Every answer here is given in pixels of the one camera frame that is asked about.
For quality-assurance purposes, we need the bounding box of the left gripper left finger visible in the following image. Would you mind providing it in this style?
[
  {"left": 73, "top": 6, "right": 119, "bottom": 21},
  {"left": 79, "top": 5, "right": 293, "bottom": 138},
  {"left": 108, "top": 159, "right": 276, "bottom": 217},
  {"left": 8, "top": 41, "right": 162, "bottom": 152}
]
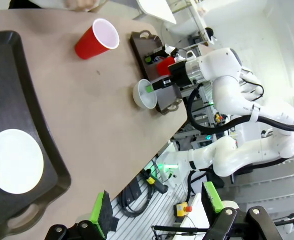
[{"left": 46, "top": 189, "right": 120, "bottom": 240}]

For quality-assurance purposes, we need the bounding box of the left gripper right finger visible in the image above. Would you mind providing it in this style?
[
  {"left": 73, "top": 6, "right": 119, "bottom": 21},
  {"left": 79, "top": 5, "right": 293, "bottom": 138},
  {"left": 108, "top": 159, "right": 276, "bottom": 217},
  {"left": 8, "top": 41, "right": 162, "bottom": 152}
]
[{"left": 201, "top": 181, "right": 284, "bottom": 240}]

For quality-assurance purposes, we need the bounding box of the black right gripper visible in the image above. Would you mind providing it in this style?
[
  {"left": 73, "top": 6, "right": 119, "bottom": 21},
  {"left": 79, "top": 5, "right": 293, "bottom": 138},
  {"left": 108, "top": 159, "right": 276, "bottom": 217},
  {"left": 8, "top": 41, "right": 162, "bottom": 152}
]
[{"left": 146, "top": 60, "right": 187, "bottom": 93}]

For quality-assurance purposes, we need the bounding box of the red plastic cup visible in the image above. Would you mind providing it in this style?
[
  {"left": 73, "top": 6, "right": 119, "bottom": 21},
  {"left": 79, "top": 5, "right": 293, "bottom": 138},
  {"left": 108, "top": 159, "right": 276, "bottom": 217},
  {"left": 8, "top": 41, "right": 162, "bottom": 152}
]
[
  {"left": 156, "top": 56, "right": 176, "bottom": 77},
  {"left": 74, "top": 17, "right": 120, "bottom": 61}
]

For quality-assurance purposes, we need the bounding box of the white plastic bowl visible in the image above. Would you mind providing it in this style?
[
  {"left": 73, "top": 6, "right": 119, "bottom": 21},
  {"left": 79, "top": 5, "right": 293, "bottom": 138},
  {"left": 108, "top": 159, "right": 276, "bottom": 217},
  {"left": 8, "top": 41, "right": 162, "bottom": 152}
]
[
  {"left": 132, "top": 78, "right": 160, "bottom": 110},
  {"left": 0, "top": 128, "right": 45, "bottom": 195}
]

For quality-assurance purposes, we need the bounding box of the black Pepsi can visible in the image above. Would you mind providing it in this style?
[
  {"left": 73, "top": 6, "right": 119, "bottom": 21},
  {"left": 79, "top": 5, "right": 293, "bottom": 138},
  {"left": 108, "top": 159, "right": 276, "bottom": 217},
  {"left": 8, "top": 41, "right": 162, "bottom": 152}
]
[{"left": 144, "top": 48, "right": 169, "bottom": 65}]

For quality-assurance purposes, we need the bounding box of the person's right forearm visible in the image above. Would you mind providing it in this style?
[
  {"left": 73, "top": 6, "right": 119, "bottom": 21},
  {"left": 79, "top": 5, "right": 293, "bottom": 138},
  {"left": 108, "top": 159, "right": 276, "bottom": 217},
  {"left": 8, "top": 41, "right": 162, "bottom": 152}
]
[{"left": 63, "top": 0, "right": 99, "bottom": 11}]

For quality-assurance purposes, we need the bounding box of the brown plastic serving tray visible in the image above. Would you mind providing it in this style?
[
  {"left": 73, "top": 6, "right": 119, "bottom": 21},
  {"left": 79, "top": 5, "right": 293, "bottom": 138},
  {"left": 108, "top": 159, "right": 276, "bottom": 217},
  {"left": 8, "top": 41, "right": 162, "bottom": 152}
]
[
  {"left": 0, "top": 30, "right": 72, "bottom": 235},
  {"left": 129, "top": 30, "right": 184, "bottom": 116}
]

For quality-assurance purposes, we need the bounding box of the aluminium profile platform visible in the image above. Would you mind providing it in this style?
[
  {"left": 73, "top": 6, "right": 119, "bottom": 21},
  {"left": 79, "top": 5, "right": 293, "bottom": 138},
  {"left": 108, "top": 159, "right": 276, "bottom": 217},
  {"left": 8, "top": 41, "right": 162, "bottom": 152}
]
[{"left": 104, "top": 172, "right": 195, "bottom": 240}]

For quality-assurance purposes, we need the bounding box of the white control box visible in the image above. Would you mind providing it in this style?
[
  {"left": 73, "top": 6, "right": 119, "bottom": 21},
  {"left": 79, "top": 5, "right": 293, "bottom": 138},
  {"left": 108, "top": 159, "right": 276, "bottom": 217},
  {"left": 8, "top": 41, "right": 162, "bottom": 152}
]
[{"left": 181, "top": 192, "right": 212, "bottom": 230}]

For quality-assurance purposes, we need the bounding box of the yellow emergency stop box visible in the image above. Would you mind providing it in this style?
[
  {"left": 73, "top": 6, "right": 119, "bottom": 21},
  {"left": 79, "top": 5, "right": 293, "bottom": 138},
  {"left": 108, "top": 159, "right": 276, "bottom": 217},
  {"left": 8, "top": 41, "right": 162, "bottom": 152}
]
[{"left": 174, "top": 201, "right": 193, "bottom": 219}]

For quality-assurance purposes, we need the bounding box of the black handheld enabling device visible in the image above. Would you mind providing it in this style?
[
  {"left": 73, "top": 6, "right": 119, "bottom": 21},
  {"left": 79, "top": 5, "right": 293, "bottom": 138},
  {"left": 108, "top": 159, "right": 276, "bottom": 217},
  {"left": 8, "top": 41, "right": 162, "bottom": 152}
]
[{"left": 140, "top": 168, "right": 169, "bottom": 195}]

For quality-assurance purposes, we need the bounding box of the small yellow emergency stop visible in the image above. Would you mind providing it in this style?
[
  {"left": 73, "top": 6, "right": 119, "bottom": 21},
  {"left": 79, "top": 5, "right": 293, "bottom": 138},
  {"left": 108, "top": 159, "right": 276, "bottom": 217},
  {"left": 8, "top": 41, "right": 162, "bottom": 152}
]
[{"left": 213, "top": 112, "right": 224, "bottom": 125}]

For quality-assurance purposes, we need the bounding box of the large white table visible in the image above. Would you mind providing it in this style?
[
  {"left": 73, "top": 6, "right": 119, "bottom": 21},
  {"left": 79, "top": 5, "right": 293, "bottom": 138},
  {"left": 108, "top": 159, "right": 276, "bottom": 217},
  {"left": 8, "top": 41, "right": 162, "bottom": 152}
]
[{"left": 136, "top": 0, "right": 178, "bottom": 25}]

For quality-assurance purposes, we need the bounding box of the person in white T-shirt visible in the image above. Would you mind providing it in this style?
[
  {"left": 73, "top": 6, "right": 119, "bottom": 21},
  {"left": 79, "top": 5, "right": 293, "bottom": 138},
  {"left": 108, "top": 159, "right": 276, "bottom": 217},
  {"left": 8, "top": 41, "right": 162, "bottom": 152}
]
[{"left": 8, "top": 0, "right": 107, "bottom": 12}]

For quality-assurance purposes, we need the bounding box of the coiled black cable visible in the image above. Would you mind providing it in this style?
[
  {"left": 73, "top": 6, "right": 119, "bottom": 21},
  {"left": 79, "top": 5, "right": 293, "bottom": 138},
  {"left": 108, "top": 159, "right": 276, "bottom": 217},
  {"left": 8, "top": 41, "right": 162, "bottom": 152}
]
[{"left": 118, "top": 183, "right": 154, "bottom": 218}]

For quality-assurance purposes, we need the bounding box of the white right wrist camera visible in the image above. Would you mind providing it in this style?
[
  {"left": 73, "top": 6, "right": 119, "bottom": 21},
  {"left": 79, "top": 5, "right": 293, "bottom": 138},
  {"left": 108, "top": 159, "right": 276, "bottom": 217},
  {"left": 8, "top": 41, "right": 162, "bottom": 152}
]
[{"left": 164, "top": 44, "right": 195, "bottom": 62}]

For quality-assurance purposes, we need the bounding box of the thick black braided cable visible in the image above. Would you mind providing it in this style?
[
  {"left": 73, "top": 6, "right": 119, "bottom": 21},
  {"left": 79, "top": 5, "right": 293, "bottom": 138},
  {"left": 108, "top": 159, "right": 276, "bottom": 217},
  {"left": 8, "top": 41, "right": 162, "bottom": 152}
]
[{"left": 188, "top": 82, "right": 294, "bottom": 161}]

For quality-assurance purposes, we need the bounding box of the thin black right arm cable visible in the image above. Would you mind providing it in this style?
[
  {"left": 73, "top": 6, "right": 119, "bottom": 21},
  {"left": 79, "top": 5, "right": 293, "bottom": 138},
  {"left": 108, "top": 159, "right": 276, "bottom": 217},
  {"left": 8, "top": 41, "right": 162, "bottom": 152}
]
[{"left": 240, "top": 67, "right": 265, "bottom": 102}]

